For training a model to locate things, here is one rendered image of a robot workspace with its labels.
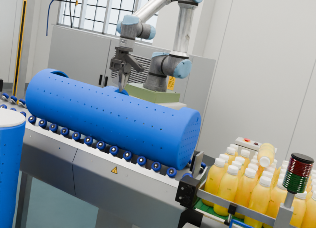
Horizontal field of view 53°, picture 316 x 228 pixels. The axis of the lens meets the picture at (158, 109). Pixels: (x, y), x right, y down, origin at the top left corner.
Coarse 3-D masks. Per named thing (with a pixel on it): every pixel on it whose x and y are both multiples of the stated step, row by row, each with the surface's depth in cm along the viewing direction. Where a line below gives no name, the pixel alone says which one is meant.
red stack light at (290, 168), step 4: (292, 160) 89; (296, 160) 88; (288, 164) 91; (292, 164) 89; (296, 164) 88; (300, 164) 88; (304, 164) 87; (308, 164) 87; (312, 164) 88; (288, 168) 91; (292, 168) 89; (296, 168) 88; (300, 168) 88; (304, 168) 87; (308, 168) 87; (292, 172) 89; (296, 172) 88; (300, 172) 88; (304, 172) 88; (308, 172) 88; (304, 176) 88; (308, 176) 88
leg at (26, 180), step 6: (24, 174) 195; (24, 180) 196; (30, 180) 198; (24, 186) 196; (30, 186) 200; (24, 192) 197; (30, 192) 201; (24, 198) 198; (18, 204) 200; (24, 204) 200; (18, 210) 201; (24, 210) 201; (18, 216) 202; (24, 216) 203; (18, 222) 202; (24, 222) 204
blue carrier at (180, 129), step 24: (48, 72) 166; (48, 96) 156; (72, 96) 152; (96, 96) 148; (120, 96) 147; (48, 120) 164; (72, 120) 152; (96, 120) 145; (120, 120) 140; (144, 120) 136; (168, 120) 134; (192, 120) 137; (120, 144) 145; (144, 144) 137; (168, 144) 131; (192, 144) 148
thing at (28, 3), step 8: (24, 0) 214; (32, 0) 216; (24, 8) 215; (32, 8) 218; (24, 16) 216; (32, 16) 220; (24, 24) 217; (24, 32) 217; (24, 40) 219; (24, 48) 221; (16, 56) 223; (24, 56) 223; (16, 64) 223; (24, 64) 225; (16, 72) 224; (24, 72) 227; (16, 80) 225; (24, 80) 229; (16, 88) 226; (16, 96) 227
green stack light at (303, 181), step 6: (288, 174) 90; (294, 174) 89; (288, 180) 90; (294, 180) 89; (300, 180) 88; (306, 180) 88; (288, 186) 90; (294, 186) 89; (300, 186) 88; (306, 186) 90; (300, 192) 89
